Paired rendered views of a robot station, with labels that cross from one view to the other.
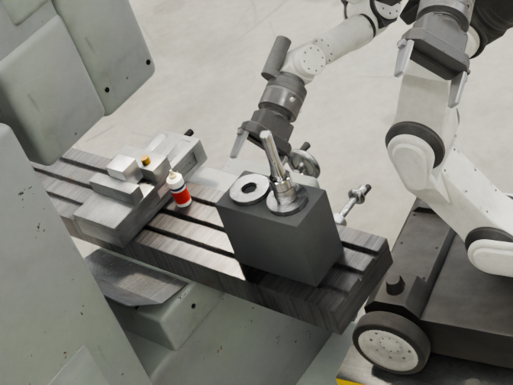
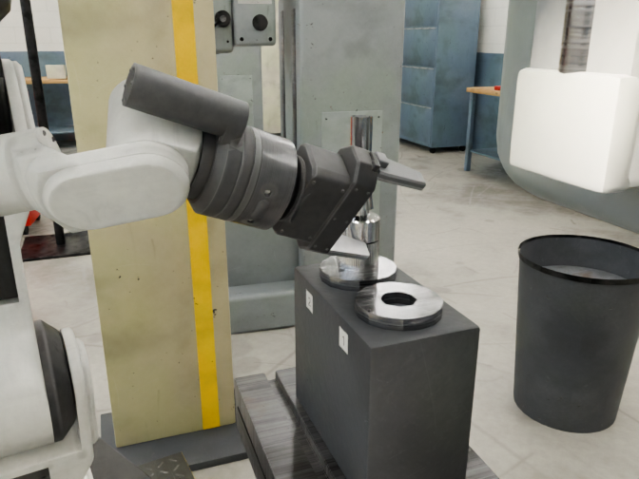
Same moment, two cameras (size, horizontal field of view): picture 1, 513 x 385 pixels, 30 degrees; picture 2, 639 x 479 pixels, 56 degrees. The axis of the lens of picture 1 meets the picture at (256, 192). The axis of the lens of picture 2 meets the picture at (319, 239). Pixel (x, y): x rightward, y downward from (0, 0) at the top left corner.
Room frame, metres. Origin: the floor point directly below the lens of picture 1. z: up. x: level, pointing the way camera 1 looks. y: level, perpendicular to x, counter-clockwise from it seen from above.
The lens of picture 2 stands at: (2.16, 0.14, 1.38)
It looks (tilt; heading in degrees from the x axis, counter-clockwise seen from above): 19 degrees down; 202
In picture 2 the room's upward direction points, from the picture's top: straight up
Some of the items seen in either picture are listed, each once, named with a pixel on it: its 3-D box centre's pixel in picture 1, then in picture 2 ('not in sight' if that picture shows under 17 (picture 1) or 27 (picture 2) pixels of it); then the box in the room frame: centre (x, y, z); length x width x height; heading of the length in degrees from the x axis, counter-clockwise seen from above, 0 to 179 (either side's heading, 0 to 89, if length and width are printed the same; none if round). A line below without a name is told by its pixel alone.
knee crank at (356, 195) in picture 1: (350, 205); not in sight; (2.14, -0.25, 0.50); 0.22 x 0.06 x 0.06; 132
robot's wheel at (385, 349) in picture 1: (391, 343); not in sight; (1.60, -0.19, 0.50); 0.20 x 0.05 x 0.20; 51
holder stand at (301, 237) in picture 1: (279, 225); (374, 361); (1.58, -0.02, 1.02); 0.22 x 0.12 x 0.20; 43
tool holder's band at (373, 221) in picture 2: (279, 177); (358, 220); (1.54, -0.06, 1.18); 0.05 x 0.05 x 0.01
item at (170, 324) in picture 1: (179, 248); not in sight; (1.90, 0.24, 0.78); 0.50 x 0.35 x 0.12; 132
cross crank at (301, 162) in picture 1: (297, 172); not in sight; (2.23, -0.13, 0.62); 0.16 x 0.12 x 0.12; 132
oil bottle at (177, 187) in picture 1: (177, 186); not in sight; (1.90, 0.18, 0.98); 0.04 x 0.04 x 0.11
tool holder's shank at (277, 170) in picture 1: (272, 155); (360, 167); (1.54, -0.06, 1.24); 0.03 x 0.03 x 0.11
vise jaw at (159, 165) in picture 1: (141, 163); not in sight; (1.99, 0.25, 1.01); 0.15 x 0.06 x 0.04; 41
